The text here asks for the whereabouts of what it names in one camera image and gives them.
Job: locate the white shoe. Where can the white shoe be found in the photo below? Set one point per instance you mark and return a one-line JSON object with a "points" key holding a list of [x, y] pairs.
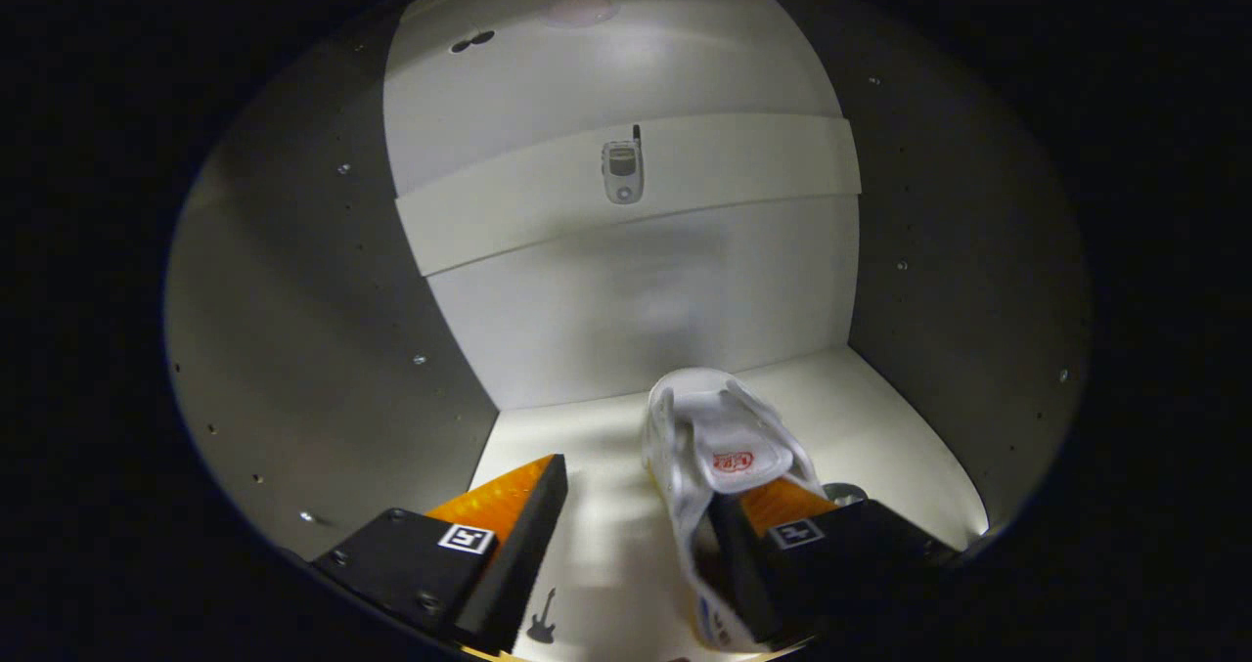
{"points": [[724, 427]]}

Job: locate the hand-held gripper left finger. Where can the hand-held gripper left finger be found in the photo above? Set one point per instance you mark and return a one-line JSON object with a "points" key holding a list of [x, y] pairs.
{"points": [[518, 564]]}

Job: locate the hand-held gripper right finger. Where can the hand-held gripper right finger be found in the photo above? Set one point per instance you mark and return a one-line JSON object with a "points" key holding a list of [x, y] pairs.
{"points": [[743, 574]]}

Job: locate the grey shoe cabinet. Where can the grey shoe cabinet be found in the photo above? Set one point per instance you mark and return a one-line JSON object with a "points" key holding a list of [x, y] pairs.
{"points": [[636, 300]]}

